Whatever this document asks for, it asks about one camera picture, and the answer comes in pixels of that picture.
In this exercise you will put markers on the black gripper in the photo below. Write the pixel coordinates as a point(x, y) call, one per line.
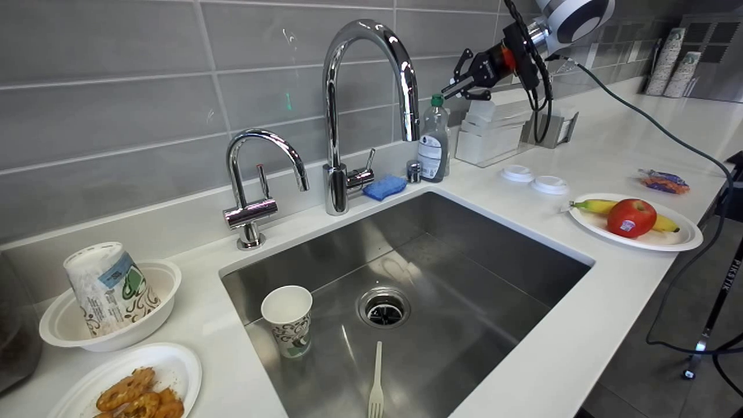
point(490, 65)

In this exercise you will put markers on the green capped soap bottle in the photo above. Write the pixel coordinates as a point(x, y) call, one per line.
point(432, 148)

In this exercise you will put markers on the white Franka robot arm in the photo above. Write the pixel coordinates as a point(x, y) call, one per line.
point(575, 20)

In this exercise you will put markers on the white paper towel dispenser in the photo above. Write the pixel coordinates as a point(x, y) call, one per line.
point(494, 136)

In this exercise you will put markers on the chrome round counter button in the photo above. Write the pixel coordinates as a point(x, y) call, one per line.
point(414, 172)

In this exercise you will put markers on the shiny grey napkin holder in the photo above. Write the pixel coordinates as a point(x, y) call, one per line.
point(560, 128)

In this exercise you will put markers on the white round lid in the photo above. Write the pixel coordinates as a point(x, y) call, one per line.
point(548, 184)
point(516, 175)

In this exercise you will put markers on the blue sponge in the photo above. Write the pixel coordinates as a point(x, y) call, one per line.
point(386, 187)

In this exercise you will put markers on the tall chrome faucet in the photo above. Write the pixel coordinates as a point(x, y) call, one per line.
point(333, 118)

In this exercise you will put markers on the yellow banana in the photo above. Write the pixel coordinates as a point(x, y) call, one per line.
point(592, 205)

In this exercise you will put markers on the stainless steel sink basin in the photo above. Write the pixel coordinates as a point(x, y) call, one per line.
point(464, 271)

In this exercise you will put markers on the stack of paper cups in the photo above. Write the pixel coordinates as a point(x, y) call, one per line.
point(667, 62)
point(686, 76)

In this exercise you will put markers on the white plate with fruit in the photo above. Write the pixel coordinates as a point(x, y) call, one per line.
point(610, 235)

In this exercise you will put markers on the red apple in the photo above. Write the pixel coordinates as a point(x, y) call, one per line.
point(632, 220)

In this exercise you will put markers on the colourful snack packet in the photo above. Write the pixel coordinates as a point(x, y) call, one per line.
point(663, 182)

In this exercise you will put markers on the sink drain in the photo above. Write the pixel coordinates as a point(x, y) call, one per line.
point(383, 308)

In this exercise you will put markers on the small chrome faucet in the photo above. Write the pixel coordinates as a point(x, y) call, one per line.
point(235, 177)

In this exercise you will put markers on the small paper cup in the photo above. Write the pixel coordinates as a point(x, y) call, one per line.
point(288, 314)

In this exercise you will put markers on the white plastic fork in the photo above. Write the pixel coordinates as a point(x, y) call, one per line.
point(376, 379)

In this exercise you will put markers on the black tripod stand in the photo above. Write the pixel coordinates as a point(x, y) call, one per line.
point(716, 310)

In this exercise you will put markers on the white paper bowl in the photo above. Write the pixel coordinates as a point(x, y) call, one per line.
point(165, 287)

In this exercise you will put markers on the white plate with fried food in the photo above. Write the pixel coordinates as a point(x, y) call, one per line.
point(169, 368)

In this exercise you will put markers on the printed paper cup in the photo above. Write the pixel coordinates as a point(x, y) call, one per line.
point(104, 287)

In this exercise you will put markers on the fried food pieces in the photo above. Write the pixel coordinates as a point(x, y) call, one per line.
point(140, 395)

